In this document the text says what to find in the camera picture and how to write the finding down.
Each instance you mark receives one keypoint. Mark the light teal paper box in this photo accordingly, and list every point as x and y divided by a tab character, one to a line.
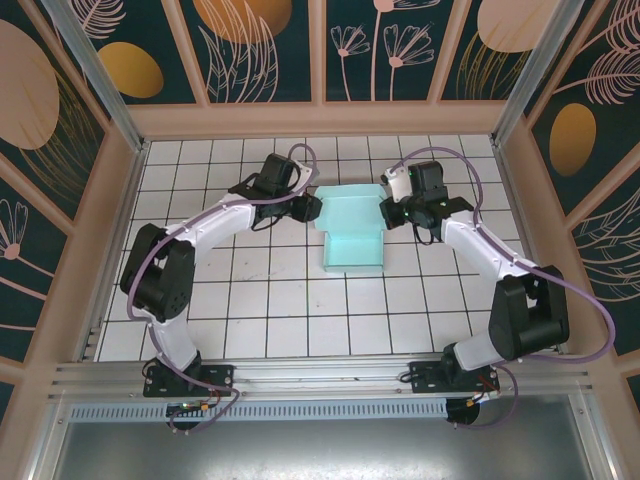
350	215

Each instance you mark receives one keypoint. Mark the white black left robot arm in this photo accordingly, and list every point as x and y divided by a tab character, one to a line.
220	220

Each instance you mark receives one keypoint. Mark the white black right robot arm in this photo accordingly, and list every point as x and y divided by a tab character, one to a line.
475	250

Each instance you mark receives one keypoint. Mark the grey metal sheet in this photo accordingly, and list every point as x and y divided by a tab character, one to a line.
320	450

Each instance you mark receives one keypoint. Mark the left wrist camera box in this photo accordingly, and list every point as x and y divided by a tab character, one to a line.
306	175

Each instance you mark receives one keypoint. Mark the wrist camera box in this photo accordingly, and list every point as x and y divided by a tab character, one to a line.
397	185
306	175

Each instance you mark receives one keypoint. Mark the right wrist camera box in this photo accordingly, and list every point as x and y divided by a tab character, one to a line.
397	185

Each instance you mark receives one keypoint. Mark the wall panel circle gold lines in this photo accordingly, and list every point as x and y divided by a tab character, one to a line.
480	60

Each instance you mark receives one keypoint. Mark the long aluminium mounting rail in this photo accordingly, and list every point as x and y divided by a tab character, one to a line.
320	372

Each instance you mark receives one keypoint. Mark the wall panel pink flowers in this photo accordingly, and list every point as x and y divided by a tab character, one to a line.
380	50

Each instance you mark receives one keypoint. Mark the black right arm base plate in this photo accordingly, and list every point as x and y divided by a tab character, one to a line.
425	377

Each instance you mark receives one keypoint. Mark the aluminium corner post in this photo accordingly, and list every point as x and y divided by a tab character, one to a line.
525	75
107	85

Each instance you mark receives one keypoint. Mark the wall panel orange circle leaves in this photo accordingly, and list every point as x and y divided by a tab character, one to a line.
240	50

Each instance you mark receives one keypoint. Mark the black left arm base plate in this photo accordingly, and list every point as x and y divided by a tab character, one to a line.
220	375

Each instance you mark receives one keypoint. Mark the wall panel orange oval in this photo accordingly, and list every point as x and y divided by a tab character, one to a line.
130	70

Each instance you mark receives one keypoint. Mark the wall panel large pink circle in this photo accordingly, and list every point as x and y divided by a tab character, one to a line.
30	100

